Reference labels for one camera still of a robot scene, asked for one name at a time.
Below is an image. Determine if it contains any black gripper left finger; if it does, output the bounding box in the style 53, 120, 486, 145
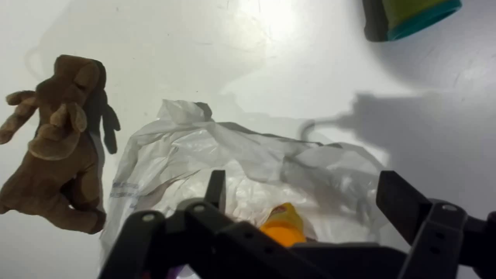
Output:
98, 168, 332, 279

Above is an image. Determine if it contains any green dough tub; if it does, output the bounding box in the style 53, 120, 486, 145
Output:
362, 0, 464, 43

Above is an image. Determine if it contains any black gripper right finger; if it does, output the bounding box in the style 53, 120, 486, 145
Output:
376, 170, 496, 279

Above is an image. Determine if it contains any yellow lid dough tub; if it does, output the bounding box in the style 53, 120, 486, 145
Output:
258, 201, 320, 247

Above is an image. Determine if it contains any clear plastic bag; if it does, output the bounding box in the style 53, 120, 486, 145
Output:
100, 97, 413, 260

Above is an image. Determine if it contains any brown plush moose toy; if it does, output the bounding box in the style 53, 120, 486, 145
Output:
0, 52, 123, 235

